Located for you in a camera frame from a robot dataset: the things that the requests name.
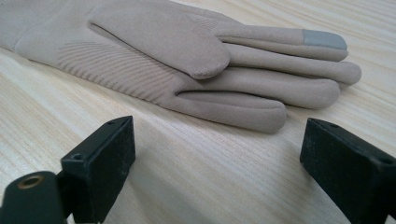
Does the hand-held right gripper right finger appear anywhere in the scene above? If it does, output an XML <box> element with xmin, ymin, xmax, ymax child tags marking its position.
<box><xmin>299</xmin><ymin>117</ymin><xmax>396</xmax><ymax>224</ymax></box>

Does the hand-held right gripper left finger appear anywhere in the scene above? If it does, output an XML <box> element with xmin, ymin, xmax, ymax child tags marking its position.
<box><xmin>56</xmin><ymin>115</ymin><xmax>136</xmax><ymax>224</ymax></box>

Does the beige fabric glove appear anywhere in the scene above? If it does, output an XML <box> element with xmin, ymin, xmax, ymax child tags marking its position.
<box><xmin>0</xmin><ymin>0</ymin><xmax>362</xmax><ymax>135</ymax></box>

